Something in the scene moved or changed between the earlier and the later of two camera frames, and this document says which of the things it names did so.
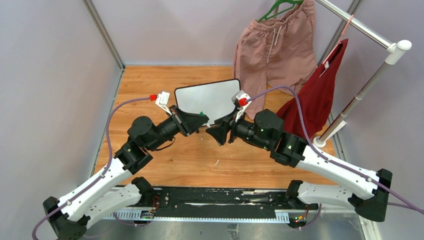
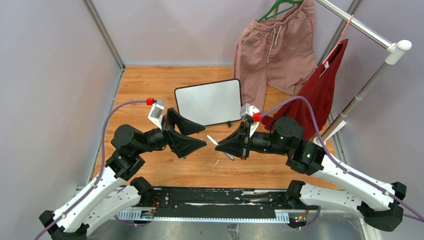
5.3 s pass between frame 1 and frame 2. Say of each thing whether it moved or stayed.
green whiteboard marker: moved
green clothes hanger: stayed
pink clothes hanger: stayed
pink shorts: stayed
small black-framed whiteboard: stayed
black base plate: stayed
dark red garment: stayed
